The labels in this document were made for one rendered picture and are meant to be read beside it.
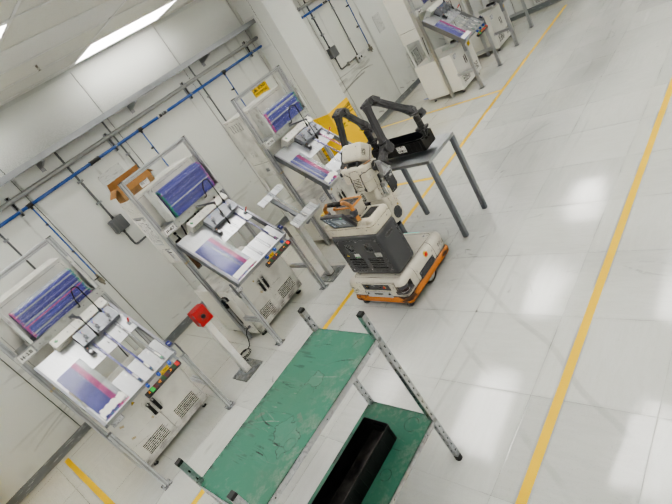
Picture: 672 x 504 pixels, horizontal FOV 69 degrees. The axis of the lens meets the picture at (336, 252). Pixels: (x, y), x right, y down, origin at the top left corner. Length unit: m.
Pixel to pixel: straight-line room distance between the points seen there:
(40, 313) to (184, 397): 1.31
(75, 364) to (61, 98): 3.02
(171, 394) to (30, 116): 3.19
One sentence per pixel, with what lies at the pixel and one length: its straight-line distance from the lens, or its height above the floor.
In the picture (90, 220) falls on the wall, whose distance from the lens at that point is 5.88.
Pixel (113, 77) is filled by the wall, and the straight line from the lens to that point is 6.33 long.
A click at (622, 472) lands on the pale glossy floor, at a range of 2.65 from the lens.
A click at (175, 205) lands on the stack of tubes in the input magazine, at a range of 4.57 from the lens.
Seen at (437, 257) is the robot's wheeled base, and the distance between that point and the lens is 4.11.
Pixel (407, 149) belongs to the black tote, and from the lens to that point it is 4.24.
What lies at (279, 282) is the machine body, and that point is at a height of 0.27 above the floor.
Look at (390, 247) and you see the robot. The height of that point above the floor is 0.53.
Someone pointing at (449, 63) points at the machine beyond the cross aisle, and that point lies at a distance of 7.94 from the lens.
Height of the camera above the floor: 2.25
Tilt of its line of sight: 25 degrees down
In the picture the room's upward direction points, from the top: 34 degrees counter-clockwise
